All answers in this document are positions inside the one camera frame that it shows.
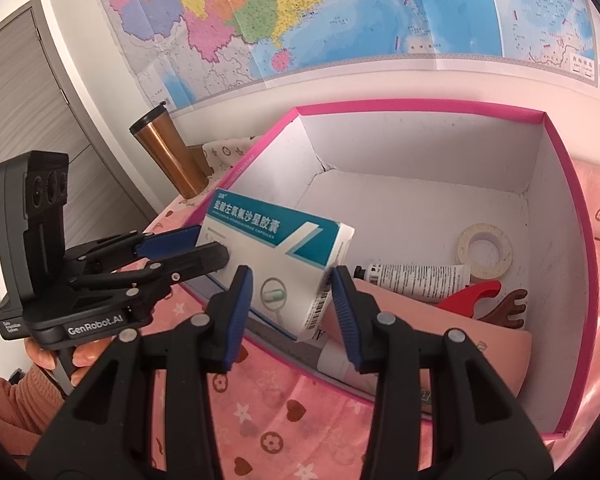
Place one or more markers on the white and teal medicine box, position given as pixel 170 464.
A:
pixel 270 250

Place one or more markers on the white tube with black cap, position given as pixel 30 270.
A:
pixel 420 280

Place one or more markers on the pale pink lotion box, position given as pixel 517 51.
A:
pixel 455 350

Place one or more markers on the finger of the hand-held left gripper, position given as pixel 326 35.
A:
pixel 200 257
pixel 170 240

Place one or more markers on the white tape roll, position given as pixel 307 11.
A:
pixel 480 232

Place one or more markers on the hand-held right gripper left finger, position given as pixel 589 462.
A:
pixel 235 310

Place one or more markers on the pink cardboard box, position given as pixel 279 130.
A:
pixel 405 195

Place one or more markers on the pink printed blanket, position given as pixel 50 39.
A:
pixel 280 410

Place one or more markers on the copper travel tumbler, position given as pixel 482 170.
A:
pixel 165 155

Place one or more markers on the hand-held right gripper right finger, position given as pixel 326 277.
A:
pixel 347 315

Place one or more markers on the colourful wall map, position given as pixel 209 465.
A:
pixel 330 10

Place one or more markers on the red plastic clip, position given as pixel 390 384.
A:
pixel 467 302

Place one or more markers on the person's left forearm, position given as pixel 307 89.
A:
pixel 15 405

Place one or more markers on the person's left hand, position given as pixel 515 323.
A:
pixel 87 362

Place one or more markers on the grey wardrobe door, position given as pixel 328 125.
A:
pixel 30 110

